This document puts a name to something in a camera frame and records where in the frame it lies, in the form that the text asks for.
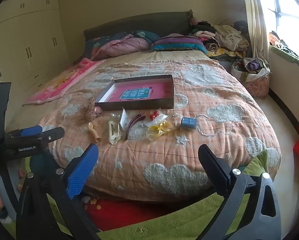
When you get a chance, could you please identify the dotted lace bow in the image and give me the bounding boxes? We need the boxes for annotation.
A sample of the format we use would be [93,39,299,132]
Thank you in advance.
[76,96,96,122]

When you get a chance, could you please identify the green windowsill mat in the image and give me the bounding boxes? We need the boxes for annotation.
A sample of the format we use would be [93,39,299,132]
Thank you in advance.
[271,47,299,74]

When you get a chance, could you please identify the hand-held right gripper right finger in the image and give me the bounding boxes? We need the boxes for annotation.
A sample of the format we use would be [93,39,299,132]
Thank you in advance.
[193,144,282,240]

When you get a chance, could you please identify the pink printed blanket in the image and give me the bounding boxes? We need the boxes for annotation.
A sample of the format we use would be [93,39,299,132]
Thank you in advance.
[22,58,106,106]

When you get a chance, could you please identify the beige spiral hair tie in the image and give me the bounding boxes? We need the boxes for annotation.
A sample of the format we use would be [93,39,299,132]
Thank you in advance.
[88,122,101,143]

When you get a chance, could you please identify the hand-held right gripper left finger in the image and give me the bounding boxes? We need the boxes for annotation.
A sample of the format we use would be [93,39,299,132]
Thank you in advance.
[16,144,102,240]

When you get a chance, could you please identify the white chain hair clip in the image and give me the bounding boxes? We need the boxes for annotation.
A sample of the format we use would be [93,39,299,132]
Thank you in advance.
[108,121,121,145]

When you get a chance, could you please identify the red floral mat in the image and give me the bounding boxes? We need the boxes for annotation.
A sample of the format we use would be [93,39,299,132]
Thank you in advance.
[85,198,170,231]

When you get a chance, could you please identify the white earring card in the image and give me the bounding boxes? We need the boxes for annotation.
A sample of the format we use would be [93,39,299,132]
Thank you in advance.
[119,108,129,126]

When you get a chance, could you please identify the purple and teal striped pillow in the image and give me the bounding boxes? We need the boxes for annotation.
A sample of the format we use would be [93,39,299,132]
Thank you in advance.
[151,33,207,54]

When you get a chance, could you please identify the cream wardrobe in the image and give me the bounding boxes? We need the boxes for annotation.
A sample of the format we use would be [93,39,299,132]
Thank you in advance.
[0,0,73,98]

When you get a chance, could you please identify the shallow cardboard box pink inside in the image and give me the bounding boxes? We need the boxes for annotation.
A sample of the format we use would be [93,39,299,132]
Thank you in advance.
[95,74,175,111]

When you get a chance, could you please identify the brown hair clip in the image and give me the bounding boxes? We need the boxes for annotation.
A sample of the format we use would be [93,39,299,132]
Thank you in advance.
[126,114,146,141]

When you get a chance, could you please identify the cream curtain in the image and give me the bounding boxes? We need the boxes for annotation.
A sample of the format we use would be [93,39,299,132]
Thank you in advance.
[240,0,271,64]

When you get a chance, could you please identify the pile of clothes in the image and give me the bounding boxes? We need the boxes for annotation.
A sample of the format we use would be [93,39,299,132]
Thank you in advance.
[189,17,253,61]

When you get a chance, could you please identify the green fuzzy rug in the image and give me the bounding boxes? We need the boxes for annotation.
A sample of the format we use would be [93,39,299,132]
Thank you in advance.
[97,150,270,240]

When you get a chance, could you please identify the small blue box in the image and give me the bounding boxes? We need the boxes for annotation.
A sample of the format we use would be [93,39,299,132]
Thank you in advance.
[181,117,197,131]

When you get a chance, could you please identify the colourful clothes on windowsill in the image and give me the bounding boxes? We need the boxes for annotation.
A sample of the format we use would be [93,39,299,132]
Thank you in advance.
[268,31,299,63]

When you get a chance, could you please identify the dark bed headboard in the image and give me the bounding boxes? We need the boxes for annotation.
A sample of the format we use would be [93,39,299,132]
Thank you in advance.
[83,10,193,56]

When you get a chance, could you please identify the floral fabric laundry bag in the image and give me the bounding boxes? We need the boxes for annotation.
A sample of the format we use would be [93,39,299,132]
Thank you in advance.
[230,57,271,99]

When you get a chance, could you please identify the clear plastic packet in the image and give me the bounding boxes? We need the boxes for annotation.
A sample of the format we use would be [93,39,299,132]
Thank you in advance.
[142,112,169,128]

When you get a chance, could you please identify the red bead earrings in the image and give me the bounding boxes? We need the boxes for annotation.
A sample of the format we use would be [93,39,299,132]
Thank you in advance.
[149,110,165,120]

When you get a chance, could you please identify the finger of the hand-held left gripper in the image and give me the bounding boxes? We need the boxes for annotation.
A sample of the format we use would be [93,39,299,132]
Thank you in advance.
[41,127,65,147]
[8,126,43,139]

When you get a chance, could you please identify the pink and navy folded comforter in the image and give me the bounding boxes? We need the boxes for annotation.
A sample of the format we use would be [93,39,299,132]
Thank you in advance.
[83,30,160,61]

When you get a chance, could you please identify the beige bed sheet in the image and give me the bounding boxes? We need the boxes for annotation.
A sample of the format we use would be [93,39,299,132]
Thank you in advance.
[130,49,211,61]

